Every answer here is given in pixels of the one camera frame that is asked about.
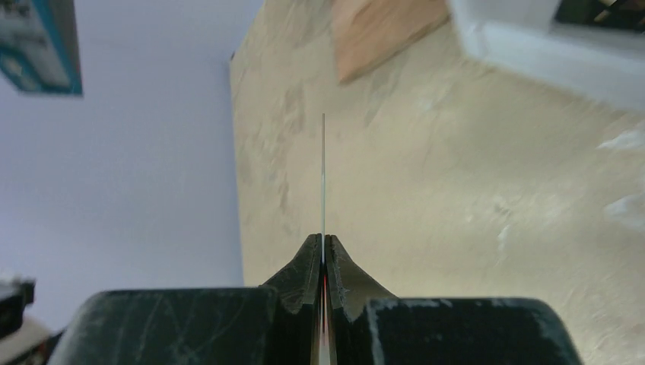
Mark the thin white card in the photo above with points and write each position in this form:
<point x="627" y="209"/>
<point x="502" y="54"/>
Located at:
<point x="324" y="338"/>

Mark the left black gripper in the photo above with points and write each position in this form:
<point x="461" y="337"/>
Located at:
<point x="17" y="293"/>

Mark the wooden board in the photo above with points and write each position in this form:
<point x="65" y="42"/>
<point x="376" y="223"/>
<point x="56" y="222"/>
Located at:
<point x="367" y="33"/>

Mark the blue network switch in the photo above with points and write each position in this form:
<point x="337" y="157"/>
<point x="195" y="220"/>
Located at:
<point x="39" y="47"/>

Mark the clear plastic bin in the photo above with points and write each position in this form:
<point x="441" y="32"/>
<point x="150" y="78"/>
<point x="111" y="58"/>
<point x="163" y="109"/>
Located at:
<point x="606" y="65"/>

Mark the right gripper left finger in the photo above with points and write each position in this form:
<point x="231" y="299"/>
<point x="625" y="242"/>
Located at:
<point x="292" y="307"/>

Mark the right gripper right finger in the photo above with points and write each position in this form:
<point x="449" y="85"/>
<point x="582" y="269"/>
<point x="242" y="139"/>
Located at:
<point x="348" y="289"/>

